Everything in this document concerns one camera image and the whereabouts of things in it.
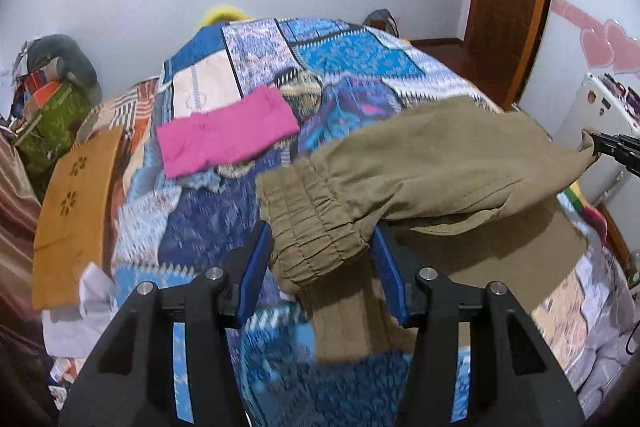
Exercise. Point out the green patterned bag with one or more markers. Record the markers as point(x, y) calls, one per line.
point(51, 133)

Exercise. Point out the pink folded garment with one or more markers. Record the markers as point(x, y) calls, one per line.
point(227, 135)

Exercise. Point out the blue patchwork bedspread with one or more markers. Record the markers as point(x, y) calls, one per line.
point(478, 355)

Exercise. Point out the orange cardboard box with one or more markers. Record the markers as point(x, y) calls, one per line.
point(72, 230)

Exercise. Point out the yellow fuzzy headboard arc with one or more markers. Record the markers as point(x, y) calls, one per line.
point(222, 14)

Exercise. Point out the white cabinet with stickers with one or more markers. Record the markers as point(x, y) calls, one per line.
point(612, 181)

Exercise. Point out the white crumpled cloth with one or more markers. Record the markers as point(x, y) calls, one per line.
point(73, 331)

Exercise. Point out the purple grey backpack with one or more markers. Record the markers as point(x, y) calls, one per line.
point(382, 20)

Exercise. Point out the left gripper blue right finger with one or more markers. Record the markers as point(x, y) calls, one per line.
point(398, 268)

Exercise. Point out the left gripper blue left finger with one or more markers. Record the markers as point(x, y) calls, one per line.
point(245, 269)

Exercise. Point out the striped pink curtain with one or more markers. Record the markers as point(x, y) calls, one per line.
point(20, 211)

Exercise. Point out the khaki olive pants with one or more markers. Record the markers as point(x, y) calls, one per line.
point(474, 193)

